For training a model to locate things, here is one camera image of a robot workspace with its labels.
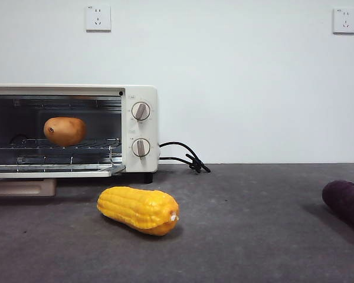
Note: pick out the white toaster oven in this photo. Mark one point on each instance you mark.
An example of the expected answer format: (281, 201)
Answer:
(141, 94)

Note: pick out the round oven knob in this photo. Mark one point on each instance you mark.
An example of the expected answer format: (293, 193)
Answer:
(141, 111)
(141, 147)

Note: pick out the yellow corn cob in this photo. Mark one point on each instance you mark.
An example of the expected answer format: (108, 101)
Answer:
(135, 207)

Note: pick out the purple sweet potato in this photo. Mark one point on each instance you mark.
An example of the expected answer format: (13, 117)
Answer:
(346, 203)

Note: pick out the white wall socket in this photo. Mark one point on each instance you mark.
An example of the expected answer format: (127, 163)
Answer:
(98, 18)
(344, 21)

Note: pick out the glass oven door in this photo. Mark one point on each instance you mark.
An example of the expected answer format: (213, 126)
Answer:
(47, 174)

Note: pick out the brown potato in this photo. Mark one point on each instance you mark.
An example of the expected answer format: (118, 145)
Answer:
(65, 131)

